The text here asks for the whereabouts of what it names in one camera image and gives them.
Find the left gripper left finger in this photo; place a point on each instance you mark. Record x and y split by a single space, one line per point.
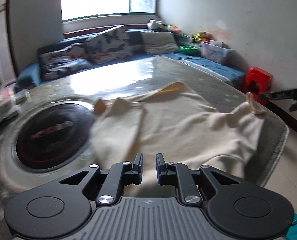
105 185

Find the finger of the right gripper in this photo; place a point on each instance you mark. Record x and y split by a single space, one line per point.
279 95

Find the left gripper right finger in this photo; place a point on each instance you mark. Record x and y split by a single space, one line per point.
193 187

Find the cream white sweater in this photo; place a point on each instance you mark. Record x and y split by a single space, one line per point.
180 124

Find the red plastic stool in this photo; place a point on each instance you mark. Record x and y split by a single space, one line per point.
257 81

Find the round black induction cooktop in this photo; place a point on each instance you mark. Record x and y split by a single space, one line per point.
53 135

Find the clear plastic storage box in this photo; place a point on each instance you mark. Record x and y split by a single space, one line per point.
215 53

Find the colourful plush toys pile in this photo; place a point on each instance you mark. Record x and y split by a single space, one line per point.
200 37

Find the grey quilted star table cover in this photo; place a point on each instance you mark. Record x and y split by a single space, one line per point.
108 82

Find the green plastic bowl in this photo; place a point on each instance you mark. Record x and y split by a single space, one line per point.
189 50

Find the butterfly print cushion upright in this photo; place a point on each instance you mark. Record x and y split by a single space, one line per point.
109 45

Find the butterfly print cushion lying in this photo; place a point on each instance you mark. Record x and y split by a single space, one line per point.
64 62

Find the blue corner sofa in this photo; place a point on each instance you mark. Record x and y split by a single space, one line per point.
32 74

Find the grey plain cushion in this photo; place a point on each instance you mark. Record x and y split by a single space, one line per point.
155 43

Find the white plush toy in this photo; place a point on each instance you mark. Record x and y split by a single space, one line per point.
155 25

